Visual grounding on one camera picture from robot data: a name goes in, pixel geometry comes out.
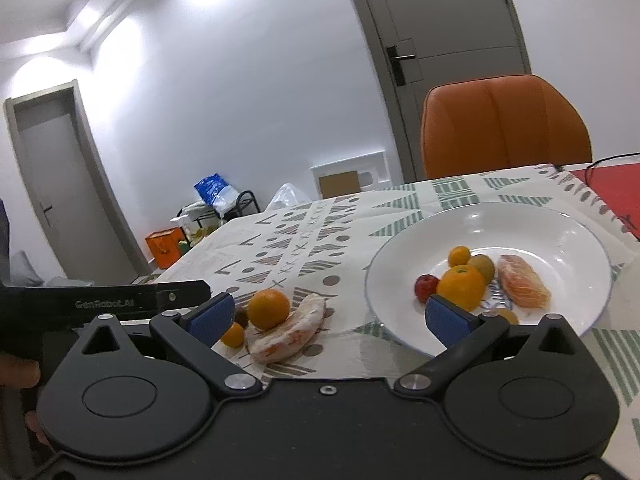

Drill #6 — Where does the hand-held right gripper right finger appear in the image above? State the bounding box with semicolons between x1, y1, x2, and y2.
393;294;583;403

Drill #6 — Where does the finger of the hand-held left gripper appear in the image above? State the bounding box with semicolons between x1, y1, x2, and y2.
152;280;211;310

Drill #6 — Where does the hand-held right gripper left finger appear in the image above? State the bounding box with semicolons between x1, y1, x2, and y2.
75;292;264;402

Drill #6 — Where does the round orange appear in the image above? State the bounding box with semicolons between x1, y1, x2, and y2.
247;288;291;331
436;265;487;312

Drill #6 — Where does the small yellow-green fruit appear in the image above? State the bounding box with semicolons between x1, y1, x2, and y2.
467;255;496;284

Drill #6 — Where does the plastic-wrapped peeled orange segment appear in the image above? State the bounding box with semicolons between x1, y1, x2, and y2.
245;294;327;365

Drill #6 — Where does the white plate with blue rim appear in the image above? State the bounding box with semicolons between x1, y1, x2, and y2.
364;202;614;359

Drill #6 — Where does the person's left hand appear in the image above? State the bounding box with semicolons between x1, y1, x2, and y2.
0;352;52;447

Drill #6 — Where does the orange paper bag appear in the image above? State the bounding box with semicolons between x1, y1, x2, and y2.
145;227;187;271

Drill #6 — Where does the blue and white bag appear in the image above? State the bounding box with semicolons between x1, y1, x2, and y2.
193;173;240;219

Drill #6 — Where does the black metal rack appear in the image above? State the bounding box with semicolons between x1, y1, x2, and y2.
192;190;261;232

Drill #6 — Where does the white plastic bag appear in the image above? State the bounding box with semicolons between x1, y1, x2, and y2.
264;183;311;211

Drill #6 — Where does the orange leather chair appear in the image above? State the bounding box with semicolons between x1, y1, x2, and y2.
420;74;594;180

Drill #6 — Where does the grey door with small handle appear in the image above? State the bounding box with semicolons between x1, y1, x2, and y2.
4;79;152;287

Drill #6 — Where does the black cable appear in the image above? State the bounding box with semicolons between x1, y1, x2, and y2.
584;152;640;183

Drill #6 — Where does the black door handle lock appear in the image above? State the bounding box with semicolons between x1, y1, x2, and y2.
385;38;417;86

